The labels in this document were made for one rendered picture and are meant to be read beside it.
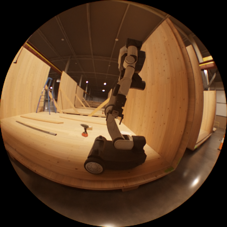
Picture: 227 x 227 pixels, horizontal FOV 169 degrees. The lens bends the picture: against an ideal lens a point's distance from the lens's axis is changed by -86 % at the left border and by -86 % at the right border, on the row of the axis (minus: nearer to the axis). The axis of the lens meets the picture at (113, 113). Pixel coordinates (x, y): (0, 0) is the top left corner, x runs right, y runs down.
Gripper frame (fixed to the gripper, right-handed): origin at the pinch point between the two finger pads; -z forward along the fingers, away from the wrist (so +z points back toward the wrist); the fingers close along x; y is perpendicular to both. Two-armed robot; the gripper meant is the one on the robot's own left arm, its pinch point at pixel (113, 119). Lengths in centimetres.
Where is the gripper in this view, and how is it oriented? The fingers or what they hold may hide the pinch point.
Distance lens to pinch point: 59.2
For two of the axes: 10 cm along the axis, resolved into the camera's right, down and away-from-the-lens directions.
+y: 0.3, 1.0, -9.9
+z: 3.1, -9.5, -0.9
